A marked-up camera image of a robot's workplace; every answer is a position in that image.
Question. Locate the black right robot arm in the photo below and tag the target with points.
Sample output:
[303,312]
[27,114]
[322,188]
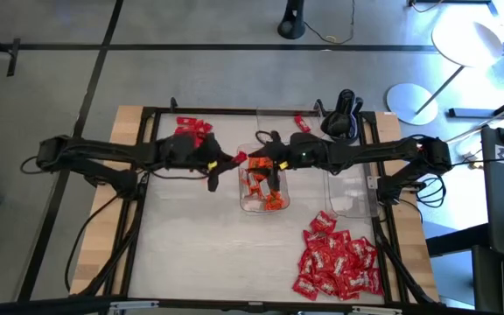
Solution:
[366,153]

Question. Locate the black floor stand bar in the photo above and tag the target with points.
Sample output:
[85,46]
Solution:
[13,57]

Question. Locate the clear plastic bin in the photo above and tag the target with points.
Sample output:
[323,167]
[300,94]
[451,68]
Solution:
[287,118]
[249,205]
[348,192]

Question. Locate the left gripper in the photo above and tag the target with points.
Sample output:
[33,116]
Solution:
[177,153]

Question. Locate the orange Reese's candy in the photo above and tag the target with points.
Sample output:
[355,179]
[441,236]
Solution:
[275,202]
[245,181]
[261,186]
[258,164]

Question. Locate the white round side table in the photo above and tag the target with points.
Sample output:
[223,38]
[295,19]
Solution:
[466,44]

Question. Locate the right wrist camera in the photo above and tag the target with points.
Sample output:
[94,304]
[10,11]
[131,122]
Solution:
[278,142]

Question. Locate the silver mounting bracket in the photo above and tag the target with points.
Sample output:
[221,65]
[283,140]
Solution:
[376,310]
[134,305]

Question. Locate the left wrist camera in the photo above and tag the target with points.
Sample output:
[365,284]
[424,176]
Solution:
[212,142]

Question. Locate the black pole stand base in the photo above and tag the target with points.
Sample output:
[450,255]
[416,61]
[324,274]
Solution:
[291,24]

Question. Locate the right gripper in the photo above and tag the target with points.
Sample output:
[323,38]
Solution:
[309,153]

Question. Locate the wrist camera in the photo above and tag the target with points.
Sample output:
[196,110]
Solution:
[212,142]
[278,142]

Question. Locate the black desk frame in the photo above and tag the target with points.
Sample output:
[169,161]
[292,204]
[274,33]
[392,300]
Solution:
[475,113]

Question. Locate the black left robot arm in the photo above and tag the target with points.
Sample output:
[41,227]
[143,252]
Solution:
[103,151]

